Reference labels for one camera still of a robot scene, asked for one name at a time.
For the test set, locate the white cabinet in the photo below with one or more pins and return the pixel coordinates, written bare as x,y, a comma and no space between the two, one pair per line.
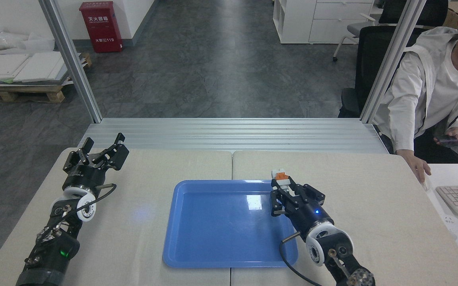
324,20

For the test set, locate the black office chair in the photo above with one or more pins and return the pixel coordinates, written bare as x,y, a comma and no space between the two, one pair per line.
372,59

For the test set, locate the white flat boards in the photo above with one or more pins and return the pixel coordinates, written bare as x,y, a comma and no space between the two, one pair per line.
14,67

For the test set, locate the red fire extinguisher box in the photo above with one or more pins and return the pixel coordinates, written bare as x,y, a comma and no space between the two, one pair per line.
101,28

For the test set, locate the black phone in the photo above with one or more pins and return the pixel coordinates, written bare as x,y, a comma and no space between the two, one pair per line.
451,142

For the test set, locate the silver aluminium rail platform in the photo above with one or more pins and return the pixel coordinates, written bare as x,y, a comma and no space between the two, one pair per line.
229,135

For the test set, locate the wooden pallet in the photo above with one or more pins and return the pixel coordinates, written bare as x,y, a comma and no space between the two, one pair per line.
26,92

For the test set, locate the blue plastic tray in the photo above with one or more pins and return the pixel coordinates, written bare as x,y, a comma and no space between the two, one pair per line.
225,226

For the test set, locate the person's left hand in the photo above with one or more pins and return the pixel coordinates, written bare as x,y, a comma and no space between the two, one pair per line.
451,132

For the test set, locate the white switch part green button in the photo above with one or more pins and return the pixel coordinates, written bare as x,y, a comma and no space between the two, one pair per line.
280,176

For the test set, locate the clear plastic packaging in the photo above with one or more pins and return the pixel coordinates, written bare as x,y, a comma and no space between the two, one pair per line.
2,39

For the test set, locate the person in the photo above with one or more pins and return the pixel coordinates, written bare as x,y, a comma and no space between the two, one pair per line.
431,87

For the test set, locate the brown cardboard box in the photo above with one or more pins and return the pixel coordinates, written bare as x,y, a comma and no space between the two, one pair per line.
453,16

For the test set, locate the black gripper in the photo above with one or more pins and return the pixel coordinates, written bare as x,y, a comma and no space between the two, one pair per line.
308,216
82,176

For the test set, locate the person's right hand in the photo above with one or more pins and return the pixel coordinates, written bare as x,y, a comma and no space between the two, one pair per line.
418,165

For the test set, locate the silver aluminium post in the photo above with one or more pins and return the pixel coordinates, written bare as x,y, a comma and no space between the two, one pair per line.
74,67
392,59

